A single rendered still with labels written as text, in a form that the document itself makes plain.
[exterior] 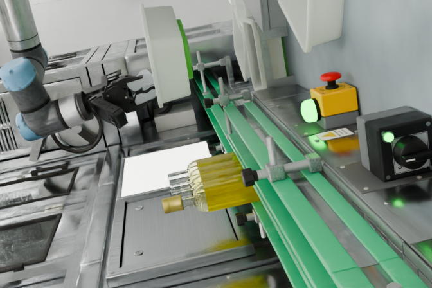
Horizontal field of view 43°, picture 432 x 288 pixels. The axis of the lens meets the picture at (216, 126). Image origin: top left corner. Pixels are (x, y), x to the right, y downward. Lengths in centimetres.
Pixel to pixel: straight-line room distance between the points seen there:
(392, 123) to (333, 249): 21
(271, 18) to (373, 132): 59
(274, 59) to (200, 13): 356
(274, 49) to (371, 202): 84
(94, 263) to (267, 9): 72
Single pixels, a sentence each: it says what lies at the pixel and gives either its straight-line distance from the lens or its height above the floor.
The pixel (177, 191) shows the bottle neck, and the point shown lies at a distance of 130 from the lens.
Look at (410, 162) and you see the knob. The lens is 77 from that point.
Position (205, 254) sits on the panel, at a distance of 128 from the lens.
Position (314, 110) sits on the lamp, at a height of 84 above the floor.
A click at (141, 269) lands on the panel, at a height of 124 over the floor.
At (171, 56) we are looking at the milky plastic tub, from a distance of 116.
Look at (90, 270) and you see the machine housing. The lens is 136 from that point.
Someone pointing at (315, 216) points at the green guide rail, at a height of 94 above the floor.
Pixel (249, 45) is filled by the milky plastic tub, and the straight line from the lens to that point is 166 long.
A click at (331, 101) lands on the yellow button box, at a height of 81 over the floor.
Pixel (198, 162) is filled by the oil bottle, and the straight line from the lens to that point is 141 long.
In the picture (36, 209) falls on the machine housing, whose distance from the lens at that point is 195.
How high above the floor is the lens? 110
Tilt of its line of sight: 4 degrees down
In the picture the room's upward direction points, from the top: 102 degrees counter-clockwise
